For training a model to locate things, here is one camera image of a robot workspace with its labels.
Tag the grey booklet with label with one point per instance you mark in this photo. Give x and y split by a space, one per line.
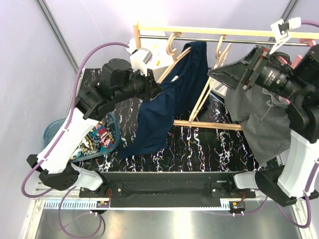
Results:
218 88

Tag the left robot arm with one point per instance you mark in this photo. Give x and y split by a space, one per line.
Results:
118 82

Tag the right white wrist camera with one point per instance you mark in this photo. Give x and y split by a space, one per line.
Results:
281 31

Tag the navy blue shorts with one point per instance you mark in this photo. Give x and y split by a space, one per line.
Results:
181 90

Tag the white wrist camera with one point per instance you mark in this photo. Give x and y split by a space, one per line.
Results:
281 31
139 59

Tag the wooden clothes rack frame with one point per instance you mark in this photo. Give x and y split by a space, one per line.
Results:
177 31

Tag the white box with stickers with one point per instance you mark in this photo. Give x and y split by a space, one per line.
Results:
160 60

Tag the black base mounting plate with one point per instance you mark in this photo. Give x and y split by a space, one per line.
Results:
160 192

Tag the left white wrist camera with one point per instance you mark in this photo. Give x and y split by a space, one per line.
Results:
139 59

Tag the pink plastic hanger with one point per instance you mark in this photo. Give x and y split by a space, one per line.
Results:
296 61

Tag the beige hanger of navy shorts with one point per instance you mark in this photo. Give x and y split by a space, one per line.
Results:
173 53

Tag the beige hanger of comic shorts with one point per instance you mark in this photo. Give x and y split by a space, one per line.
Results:
220 57

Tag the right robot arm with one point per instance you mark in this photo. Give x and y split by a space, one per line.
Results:
299 85

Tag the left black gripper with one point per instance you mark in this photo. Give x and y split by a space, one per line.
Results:
153 88

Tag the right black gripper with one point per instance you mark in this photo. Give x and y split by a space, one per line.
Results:
231 74

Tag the grey shorts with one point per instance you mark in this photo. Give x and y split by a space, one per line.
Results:
262 115

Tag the metal clothes rail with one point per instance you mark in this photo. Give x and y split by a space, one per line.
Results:
226 41

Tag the colourful comic print shorts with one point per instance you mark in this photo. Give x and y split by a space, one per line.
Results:
100 140

